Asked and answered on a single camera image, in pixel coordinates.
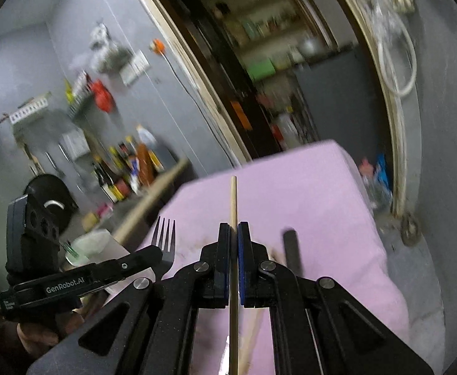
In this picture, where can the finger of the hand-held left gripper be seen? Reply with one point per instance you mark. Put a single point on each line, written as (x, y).
(134, 261)

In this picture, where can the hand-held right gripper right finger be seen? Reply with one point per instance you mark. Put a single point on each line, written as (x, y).
(243, 265)

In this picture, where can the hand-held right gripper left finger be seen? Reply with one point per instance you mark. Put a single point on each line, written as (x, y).
(224, 265)

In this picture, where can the silver fork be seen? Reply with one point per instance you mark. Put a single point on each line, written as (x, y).
(165, 248)

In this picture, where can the wooden chopstick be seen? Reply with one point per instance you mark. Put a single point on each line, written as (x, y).
(233, 203)
(250, 340)

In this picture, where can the person's left forearm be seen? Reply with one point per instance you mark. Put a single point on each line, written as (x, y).
(2, 351)

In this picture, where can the person's left hand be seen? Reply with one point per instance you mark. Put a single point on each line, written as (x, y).
(41, 330)

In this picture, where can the white plastic cup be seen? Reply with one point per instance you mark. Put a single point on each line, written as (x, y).
(89, 244)

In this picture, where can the black round pan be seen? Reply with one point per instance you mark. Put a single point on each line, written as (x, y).
(50, 193)

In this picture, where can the wooden plank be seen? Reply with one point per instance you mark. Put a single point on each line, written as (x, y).
(154, 199)

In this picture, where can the row of sauce bottles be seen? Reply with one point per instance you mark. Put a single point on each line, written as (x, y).
(131, 172)

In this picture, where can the pink floral cloth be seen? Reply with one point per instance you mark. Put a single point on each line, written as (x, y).
(310, 203)

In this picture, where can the white red plastic container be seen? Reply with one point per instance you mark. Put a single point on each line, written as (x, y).
(290, 131)

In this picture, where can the red plastic bag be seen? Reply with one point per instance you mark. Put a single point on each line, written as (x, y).
(102, 95)

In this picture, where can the blue packet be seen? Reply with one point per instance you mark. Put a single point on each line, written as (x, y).
(383, 172)

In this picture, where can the round metal floor fitting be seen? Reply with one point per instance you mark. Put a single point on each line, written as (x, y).
(411, 229)

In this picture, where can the black cabinet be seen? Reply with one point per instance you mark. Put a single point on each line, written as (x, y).
(338, 97)

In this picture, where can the green box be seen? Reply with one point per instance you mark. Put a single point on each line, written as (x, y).
(261, 69)

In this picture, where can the grey hanging cloth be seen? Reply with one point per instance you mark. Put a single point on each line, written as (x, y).
(109, 52)

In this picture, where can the metal pot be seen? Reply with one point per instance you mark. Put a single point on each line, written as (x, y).
(311, 47)

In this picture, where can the clear plastic bag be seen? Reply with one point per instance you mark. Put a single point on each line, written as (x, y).
(384, 15)

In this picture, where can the wall utensil rack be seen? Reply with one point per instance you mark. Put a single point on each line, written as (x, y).
(25, 111)

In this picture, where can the wooden door frame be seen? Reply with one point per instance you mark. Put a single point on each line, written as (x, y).
(392, 144)

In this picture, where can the white wall socket panel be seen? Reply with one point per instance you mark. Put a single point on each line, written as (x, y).
(134, 68)

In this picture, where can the orange wall plug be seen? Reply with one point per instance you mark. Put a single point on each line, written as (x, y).
(158, 46)

